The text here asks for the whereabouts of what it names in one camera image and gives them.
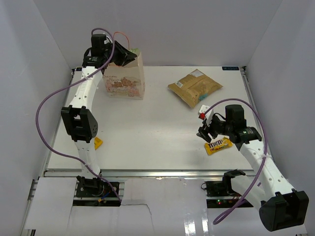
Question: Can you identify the green snack packet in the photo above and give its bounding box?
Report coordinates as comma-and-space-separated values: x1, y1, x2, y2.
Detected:
130, 48, 141, 55

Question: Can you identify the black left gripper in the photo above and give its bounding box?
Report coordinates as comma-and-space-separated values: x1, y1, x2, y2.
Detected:
104, 40, 137, 67

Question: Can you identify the yellow m&m candy bag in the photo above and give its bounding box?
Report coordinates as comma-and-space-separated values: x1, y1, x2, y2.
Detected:
204, 137, 233, 155

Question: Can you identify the large brown snack bag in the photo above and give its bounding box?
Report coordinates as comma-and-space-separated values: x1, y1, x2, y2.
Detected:
168, 69, 223, 108

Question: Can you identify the small yellow snack packet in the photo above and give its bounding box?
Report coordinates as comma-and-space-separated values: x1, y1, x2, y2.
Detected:
94, 137, 103, 150

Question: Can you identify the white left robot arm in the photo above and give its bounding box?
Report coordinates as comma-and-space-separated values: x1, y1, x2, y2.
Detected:
61, 34, 137, 196

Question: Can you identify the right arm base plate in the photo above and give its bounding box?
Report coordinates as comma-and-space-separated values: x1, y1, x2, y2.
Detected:
200, 181, 241, 208

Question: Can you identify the printed paper gift bag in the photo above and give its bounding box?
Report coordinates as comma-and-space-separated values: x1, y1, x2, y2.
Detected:
103, 52, 145, 99

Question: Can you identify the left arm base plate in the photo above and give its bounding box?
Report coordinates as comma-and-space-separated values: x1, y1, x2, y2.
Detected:
73, 176, 121, 207

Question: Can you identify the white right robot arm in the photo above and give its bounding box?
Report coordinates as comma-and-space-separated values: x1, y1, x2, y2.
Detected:
197, 104, 309, 232

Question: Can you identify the aluminium table frame rail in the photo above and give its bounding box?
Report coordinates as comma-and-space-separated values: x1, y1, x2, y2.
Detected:
41, 169, 256, 179

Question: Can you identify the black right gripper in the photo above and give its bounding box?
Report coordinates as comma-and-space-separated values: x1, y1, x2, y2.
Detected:
197, 115, 233, 143

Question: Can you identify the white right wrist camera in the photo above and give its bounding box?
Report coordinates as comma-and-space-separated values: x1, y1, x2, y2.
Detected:
198, 105, 214, 126

